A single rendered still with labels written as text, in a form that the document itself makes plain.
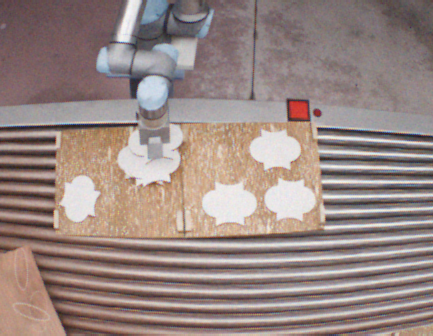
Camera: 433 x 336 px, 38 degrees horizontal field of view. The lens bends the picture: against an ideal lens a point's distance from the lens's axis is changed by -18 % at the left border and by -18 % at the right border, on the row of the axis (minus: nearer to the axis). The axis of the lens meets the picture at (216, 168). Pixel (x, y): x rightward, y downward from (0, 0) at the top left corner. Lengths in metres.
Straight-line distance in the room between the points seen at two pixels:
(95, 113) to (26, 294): 0.70
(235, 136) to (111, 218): 0.45
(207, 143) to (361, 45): 1.63
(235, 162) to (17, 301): 0.86
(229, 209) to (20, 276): 0.71
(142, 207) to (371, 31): 1.98
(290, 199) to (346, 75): 1.45
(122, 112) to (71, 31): 1.41
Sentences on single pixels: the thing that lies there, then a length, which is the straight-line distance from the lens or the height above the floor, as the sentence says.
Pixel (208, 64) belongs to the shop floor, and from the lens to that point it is 3.42.
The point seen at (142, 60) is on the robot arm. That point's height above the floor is 1.37.
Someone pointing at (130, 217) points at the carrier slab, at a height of 0.94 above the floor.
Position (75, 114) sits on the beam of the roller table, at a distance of 2.30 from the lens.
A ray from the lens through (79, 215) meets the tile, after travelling 2.13.
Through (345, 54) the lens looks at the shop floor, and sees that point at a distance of 3.57.
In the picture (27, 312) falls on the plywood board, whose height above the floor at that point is 1.04.
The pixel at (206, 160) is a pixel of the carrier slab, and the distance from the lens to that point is 2.18.
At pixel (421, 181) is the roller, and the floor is 0.92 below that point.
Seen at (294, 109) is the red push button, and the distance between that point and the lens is 2.29.
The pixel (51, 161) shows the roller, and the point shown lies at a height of 0.92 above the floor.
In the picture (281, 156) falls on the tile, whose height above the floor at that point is 0.95.
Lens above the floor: 2.95
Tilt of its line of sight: 68 degrees down
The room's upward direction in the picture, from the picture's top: 5 degrees clockwise
